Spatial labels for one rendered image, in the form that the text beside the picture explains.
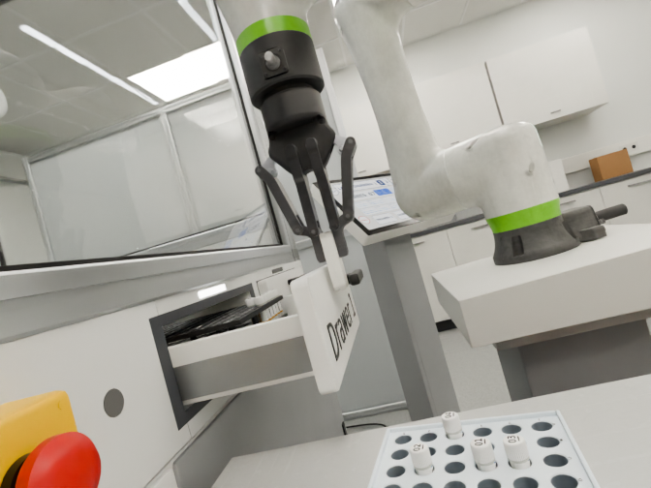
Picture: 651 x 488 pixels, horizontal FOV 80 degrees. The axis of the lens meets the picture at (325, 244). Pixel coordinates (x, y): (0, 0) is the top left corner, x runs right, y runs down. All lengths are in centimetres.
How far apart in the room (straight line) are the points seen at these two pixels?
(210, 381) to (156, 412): 6
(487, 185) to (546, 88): 349
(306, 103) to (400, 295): 108
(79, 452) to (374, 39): 81
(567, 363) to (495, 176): 34
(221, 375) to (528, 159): 61
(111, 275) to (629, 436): 43
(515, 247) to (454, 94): 333
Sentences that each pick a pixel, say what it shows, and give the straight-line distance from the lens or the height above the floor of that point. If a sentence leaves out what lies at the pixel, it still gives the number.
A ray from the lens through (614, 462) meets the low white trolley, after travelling 35.
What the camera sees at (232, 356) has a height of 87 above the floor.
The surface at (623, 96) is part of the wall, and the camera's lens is 487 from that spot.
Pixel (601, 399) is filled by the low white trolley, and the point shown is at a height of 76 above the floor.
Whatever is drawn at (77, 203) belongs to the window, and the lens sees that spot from 42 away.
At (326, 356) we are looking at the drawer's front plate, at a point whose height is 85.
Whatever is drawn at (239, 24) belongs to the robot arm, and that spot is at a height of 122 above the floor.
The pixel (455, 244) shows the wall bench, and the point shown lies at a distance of 347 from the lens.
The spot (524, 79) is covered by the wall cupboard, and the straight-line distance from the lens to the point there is 420.
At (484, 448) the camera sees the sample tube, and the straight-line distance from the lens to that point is 28.
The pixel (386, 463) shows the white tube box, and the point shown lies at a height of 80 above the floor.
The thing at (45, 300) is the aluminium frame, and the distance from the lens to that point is 35.
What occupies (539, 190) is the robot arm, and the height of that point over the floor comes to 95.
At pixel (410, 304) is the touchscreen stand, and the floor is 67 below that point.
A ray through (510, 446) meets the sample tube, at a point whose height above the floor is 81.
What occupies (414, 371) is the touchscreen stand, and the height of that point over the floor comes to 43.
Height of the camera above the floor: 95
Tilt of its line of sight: 1 degrees up
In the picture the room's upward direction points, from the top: 16 degrees counter-clockwise
